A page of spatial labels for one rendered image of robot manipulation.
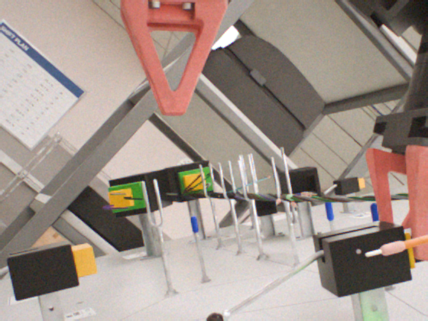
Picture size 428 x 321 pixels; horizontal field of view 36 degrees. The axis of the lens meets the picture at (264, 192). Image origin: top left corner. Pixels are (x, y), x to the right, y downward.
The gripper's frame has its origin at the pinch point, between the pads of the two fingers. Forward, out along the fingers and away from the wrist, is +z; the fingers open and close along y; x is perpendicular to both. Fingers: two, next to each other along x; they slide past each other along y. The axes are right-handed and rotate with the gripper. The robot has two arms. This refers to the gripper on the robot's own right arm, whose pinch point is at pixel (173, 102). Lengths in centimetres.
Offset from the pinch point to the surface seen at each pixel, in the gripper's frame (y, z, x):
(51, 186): 143, 11, 23
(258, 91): 104, -12, -27
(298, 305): 17.2, 18.1, -13.2
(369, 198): 16.6, 7.7, -20.3
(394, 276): -1.9, 12.1, -15.2
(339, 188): 71, 9, -35
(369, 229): -0.6, 8.9, -13.8
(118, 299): 40.1, 21.4, 4.3
